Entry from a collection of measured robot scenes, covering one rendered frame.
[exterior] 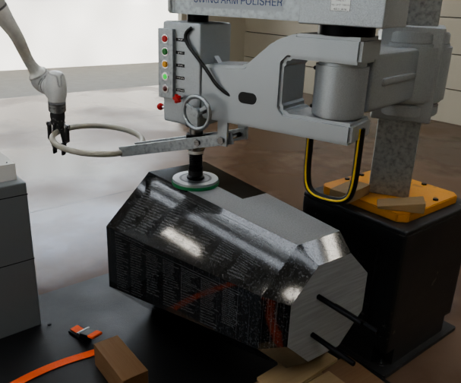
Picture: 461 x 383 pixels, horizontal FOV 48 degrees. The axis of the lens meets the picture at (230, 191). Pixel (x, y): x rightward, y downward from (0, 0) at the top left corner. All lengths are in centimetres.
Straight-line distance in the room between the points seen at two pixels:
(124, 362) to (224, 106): 119
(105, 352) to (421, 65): 186
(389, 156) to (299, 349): 103
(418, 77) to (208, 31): 92
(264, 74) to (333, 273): 78
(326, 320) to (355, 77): 90
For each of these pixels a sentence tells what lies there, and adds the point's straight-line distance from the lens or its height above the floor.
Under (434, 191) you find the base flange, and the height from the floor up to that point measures 78.
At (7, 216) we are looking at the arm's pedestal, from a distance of 261.
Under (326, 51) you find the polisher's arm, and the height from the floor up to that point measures 148.
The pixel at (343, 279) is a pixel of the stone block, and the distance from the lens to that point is 200.
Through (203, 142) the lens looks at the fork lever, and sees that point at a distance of 225.
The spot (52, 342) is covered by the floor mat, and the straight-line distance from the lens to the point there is 279.
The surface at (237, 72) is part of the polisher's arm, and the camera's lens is 205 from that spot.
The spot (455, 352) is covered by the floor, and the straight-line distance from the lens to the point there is 296.
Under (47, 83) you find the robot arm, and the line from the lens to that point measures 281.
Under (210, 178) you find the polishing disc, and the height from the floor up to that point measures 85.
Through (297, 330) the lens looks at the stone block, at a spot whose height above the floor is 53.
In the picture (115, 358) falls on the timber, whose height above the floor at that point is 14.
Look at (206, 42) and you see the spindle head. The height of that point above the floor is 147.
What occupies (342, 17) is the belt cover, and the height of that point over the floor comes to 159.
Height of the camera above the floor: 164
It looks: 21 degrees down
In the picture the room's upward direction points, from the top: 2 degrees clockwise
